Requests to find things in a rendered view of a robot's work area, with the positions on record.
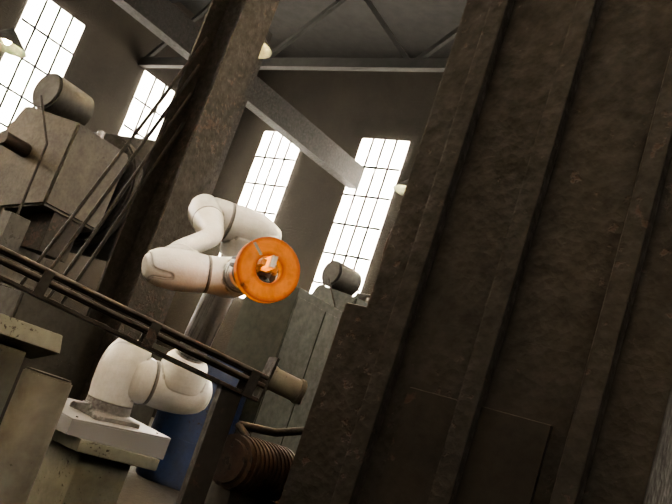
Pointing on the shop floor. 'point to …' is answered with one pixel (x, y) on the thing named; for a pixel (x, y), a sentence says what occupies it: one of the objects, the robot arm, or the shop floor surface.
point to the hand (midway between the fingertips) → (269, 263)
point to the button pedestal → (43, 343)
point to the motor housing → (253, 469)
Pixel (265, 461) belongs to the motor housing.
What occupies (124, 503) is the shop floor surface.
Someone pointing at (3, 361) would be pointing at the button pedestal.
